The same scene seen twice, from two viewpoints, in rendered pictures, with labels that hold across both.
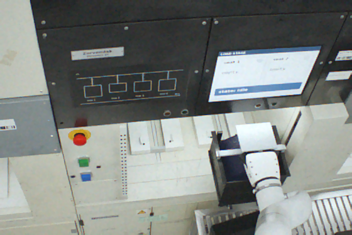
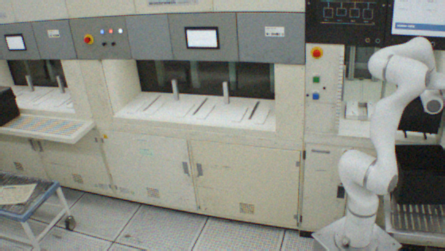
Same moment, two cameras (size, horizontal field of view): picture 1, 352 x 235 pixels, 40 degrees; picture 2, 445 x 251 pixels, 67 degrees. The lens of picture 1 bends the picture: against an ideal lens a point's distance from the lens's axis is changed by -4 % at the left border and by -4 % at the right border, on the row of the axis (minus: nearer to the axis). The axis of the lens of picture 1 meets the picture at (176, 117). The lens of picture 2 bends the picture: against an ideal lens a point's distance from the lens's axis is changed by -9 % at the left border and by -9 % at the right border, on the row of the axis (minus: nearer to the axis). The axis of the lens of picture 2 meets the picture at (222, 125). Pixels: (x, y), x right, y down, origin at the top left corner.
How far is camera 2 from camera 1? 1.24 m
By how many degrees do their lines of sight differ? 37
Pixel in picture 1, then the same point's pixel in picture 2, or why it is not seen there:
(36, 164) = (288, 75)
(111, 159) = (332, 81)
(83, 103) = (322, 22)
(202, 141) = not seen: hidden behind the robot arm
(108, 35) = not seen: outside the picture
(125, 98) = (344, 22)
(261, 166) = not seen: hidden behind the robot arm
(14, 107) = (286, 17)
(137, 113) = (350, 36)
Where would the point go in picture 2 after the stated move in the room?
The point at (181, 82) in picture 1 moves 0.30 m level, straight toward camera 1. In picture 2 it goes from (376, 13) to (360, 27)
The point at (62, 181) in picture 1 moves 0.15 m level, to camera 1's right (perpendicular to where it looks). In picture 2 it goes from (300, 98) to (326, 102)
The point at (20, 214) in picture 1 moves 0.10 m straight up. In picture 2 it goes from (268, 133) to (268, 118)
